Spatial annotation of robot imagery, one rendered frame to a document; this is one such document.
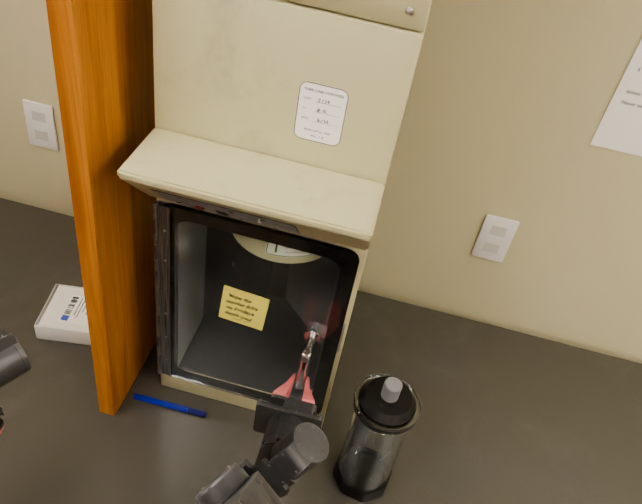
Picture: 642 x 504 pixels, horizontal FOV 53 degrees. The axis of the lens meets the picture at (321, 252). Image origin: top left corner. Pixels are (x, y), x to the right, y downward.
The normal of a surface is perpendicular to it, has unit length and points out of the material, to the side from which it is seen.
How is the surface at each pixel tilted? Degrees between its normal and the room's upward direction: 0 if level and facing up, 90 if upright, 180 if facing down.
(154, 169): 0
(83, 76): 90
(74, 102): 90
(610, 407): 0
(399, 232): 90
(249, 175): 0
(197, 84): 90
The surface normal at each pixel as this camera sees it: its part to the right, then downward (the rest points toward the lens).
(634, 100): -0.21, 0.62
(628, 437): 0.15, -0.75
